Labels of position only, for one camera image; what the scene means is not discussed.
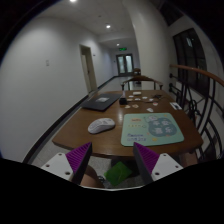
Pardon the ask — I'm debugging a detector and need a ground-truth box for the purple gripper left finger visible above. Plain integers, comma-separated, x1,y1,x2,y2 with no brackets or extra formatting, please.
66,142,92,185

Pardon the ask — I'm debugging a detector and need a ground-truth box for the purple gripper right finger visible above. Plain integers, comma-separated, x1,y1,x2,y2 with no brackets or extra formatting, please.
133,142,160,184

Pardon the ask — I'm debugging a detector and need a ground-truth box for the mint green mouse pad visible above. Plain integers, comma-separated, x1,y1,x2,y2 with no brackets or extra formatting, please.
121,113,184,147

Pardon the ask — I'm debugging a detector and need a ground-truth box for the white computer mouse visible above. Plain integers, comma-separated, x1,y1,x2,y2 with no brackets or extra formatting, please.
88,118,115,134

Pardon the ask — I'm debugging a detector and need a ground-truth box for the green object under table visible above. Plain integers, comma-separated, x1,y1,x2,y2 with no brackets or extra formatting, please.
104,162,132,186

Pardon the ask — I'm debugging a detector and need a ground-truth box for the dark closed laptop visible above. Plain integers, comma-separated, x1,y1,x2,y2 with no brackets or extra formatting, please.
82,93,121,111

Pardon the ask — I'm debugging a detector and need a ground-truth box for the white card on table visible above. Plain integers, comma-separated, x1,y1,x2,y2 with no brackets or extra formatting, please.
170,102,182,110

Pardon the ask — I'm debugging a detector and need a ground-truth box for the small black box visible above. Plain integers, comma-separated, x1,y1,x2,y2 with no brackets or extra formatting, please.
119,98,127,105

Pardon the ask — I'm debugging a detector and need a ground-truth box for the white box on table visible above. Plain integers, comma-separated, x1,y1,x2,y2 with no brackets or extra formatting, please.
133,91,142,96

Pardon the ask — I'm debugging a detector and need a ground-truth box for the wooden chair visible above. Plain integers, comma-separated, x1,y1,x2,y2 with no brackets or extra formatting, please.
121,75,163,90

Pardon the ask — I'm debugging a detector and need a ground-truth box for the wooden handrail with railing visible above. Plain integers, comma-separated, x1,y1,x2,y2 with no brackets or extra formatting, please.
169,64,224,162

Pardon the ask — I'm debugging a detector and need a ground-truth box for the double glass door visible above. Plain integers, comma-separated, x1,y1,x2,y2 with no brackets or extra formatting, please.
116,54,134,75

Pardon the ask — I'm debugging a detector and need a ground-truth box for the side wooden door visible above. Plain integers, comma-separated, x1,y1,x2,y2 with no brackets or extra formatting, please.
80,45,97,93

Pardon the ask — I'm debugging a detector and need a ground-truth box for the green exit sign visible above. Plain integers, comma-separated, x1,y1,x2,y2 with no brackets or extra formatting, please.
119,47,127,51

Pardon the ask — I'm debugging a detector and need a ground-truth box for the dark window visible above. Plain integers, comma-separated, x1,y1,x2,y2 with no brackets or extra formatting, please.
173,28,209,95

